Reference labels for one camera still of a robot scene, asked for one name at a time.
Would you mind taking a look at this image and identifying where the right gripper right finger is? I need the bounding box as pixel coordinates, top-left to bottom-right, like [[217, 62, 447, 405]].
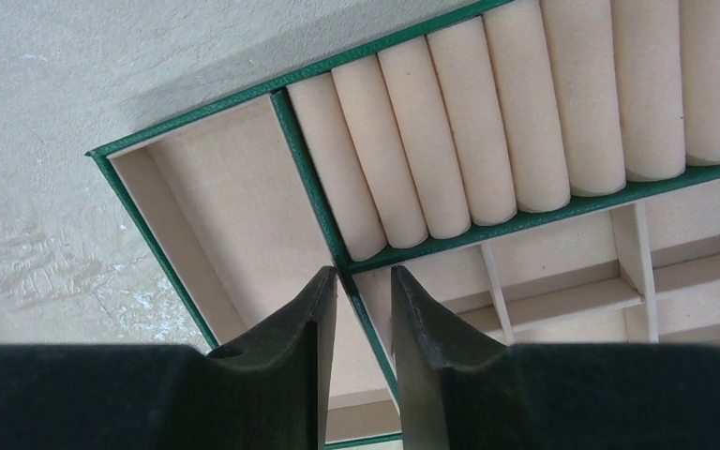
[[391, 266, 720, 449]]

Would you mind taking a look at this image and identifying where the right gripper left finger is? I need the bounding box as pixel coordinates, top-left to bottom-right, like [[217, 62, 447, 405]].
[[0, 266, 338, 449]]

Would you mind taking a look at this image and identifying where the green jewelry tray insert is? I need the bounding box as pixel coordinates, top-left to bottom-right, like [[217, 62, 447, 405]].
[[91, 1, 720, 449]]

